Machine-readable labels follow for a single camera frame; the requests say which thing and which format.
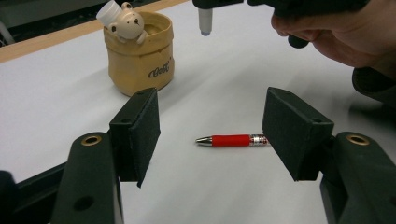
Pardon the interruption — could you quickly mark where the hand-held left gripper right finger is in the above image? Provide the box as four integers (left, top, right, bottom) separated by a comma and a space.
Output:
262, 87, 335, 182

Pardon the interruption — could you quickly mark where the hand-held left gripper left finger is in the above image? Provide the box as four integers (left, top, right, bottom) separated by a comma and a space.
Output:
108, 87, 162, 189

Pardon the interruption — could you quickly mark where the white pen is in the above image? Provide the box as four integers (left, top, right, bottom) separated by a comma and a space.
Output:
198, 7, 214, 37

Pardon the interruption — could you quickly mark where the red pen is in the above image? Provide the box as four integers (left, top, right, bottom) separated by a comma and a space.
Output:
195, 133, 269, 147

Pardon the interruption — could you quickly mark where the tan pen holder with bear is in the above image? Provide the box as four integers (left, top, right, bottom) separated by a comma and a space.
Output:
103, 1, 175, 97

